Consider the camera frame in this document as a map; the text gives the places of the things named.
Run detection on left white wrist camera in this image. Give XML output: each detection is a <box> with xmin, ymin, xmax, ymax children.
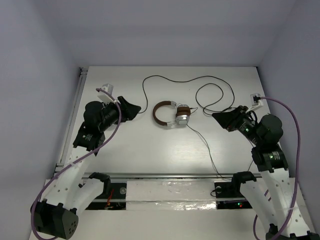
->
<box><xmin>97</xmin><ymin>83</ymin><xmax>117</xmax><ymax>105</ymax></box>

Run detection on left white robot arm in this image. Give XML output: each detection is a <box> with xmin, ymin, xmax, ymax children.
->
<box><xmin>30</xmin><ymin>94</ymin><xmax>141</xmax><ymax>240</ymax></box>

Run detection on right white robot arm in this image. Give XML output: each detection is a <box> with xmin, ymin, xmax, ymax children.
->
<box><xmin>212</xmin><ymin>106</ymin><xmax>320</xmax><ymax>240</ymax></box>

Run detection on brown silver headphones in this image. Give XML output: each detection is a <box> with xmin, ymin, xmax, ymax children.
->
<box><xmin>152</xmin><ymin>100</ymin><xmax>191</xmax><ymax>127</ymax></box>

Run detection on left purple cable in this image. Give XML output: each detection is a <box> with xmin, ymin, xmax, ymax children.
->
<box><xmin>30</xmin><ymin>87</ymin><xmax>123</xmax><ymax>240</ymax></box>

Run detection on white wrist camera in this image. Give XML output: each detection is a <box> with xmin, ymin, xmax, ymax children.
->
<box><xmin>246</xmin><ymin>93</ymin><xmax>264</xmax><ymax>113</ymax></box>
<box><xmin>97</xmin><ymin>83</ymin><xmax>117</xmax><ymax>105</ymax></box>

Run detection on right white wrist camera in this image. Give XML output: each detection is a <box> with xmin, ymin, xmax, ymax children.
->
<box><xmin>246</xmin><ymin>93</ymin><xmax>264</xmax><ymax>113</ymax></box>

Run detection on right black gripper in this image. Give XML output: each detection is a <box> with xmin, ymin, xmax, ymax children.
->
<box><xmin>211</xmin><ymin>105</ymin><xmax>263</xmax><ymax>146</ymax></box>

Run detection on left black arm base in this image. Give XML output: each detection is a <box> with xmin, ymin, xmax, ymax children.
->
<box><xmin>86</xmin><ymin>182</ymin><xmax>127</xmax><ymax>210</ymax></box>

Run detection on aluminium left rail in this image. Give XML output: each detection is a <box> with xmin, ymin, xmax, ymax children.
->
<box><xmin>54</xmin><ymin>66</ymin><xmax>89</xmax><ymax>170</ymax></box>

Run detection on aluminium front rail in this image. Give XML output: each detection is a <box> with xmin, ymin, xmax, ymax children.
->
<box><xmin>53</xmin><ymin>171</ymin><xmax>263</xmax><ymax>181</ymax></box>

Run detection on aluminium rail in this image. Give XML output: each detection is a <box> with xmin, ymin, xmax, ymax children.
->
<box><xmin>54</xmin><ymin>66</ymin><xmax>89</xmax><ymax>170</ymax></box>
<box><xmin>53</xmin><ymin>171</ymin><xmax>263</xmax><ymax>181</ymax></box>

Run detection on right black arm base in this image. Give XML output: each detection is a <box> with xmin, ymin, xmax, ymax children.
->
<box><xmin>210</xmin><ymin>181</ymin><xmax>252</xmax><ymax>210</ymax></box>

